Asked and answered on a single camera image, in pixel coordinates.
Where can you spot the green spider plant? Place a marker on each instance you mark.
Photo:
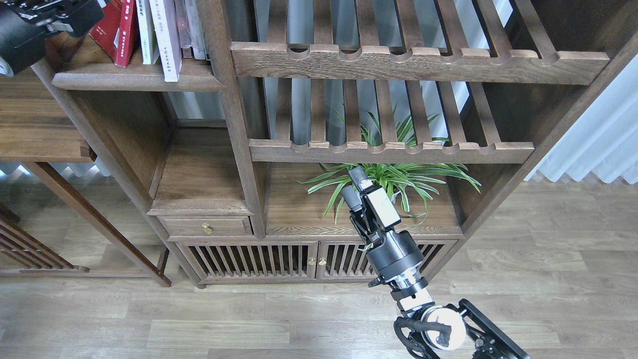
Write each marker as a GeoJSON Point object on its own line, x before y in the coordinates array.
{"type": "Point", "coordinates": [395, 179]}

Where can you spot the plastic wrapped book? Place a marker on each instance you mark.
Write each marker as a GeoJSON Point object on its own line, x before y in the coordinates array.
{"type": "Point", "coordinates": [190, 13]}

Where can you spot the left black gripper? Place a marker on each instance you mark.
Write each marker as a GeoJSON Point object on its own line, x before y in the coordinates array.
{"type": "Point", "coordinates": [26, 24]}

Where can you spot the dark wooden bookshelf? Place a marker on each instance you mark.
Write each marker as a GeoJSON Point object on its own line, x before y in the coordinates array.
{"type": "Point", "coordinates": [211, 158]}

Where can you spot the white curtain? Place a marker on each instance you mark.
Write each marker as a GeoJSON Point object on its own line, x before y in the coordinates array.
{"type": "Point", "coordinates": [603, 143]}

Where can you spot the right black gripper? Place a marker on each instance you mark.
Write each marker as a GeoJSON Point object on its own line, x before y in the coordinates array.
{"type": "Point", "coordinates": [394, 256]}

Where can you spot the yellow green book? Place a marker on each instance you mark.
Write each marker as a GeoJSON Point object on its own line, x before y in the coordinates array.
{"type": "Point", "coordinates": [149, 46]}

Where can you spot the white lavender book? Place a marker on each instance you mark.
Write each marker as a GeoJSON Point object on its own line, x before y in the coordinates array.
{"type": "Point", "coordinates": [165, 23]}

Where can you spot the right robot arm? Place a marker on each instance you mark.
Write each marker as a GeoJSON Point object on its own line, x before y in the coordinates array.
{"type": "Point", "coordinates": [424, 327]}

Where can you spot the red cover book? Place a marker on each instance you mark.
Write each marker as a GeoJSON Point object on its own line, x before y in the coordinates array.
{"type": "Point", "coordinates": [117, 32]}

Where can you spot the white upright book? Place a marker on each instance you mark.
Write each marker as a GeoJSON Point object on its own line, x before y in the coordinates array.
{"type": "Point", "coordinates": [200, 38]}

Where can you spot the brown upright book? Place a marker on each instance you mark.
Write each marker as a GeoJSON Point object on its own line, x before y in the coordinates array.
{"type": "Point", "coordinates": [182, 24]}

